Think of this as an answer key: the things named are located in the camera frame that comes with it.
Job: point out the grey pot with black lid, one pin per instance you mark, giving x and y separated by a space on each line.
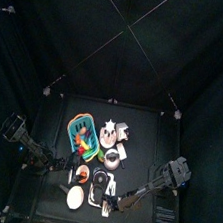
99 179

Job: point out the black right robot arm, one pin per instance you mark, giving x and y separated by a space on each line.
171 173

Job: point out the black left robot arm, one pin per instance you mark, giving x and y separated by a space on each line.
28 140

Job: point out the orange toy pumpkin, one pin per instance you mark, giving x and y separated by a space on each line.
83 174

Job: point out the small white dish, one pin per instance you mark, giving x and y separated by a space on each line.
80 169

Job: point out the white kitchen scale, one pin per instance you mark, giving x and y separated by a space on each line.
110 185

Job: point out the white bowl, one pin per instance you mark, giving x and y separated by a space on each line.
75 197

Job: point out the red toy fruit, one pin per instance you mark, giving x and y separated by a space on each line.
81 151

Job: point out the orange toy carrot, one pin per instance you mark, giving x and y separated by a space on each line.
78 140

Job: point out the yellow toy banana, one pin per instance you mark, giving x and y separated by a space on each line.
85 144

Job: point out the toy corn cob green husk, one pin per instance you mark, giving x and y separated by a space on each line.
101 154

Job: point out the purple toy vegetable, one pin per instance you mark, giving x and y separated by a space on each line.
88 134

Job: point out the tan toy egg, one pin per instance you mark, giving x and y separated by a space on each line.
83 130

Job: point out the teal basket with orange rim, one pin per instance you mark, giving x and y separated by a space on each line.
75 125

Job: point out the white printed label sticker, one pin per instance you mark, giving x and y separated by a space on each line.
164 221

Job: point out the white round plate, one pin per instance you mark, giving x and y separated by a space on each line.
107 140

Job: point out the white star-shaped toy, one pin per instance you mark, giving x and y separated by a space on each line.
110 125

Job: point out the small white toy appliance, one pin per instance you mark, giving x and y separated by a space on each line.
121 131

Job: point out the grey frame corner bracket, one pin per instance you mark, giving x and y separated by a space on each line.
46 90
178 114
10 9
112 100
2 213

